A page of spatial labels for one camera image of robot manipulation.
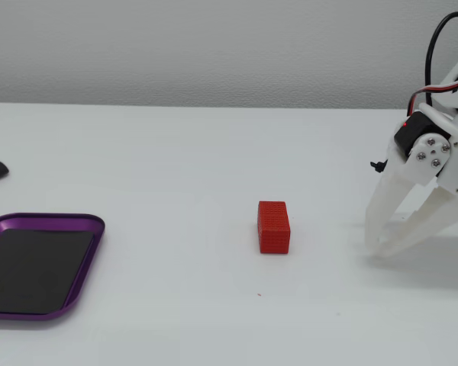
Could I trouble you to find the white gripper, black motor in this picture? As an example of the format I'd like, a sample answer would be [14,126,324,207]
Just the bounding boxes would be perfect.
[364,101,458,259]

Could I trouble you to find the red perforated block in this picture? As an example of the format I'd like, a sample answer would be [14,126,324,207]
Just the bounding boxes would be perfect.
[257,201,292,255]

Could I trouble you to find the purple metal tray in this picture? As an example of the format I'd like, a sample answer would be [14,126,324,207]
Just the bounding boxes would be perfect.
[0,212,106,321]

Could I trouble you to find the red white black servo wire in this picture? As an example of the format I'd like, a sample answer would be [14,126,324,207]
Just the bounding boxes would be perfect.
[407,74,458,117]

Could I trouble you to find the black cable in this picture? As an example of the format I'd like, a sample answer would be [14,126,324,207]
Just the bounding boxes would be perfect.
[426,11,458,106]

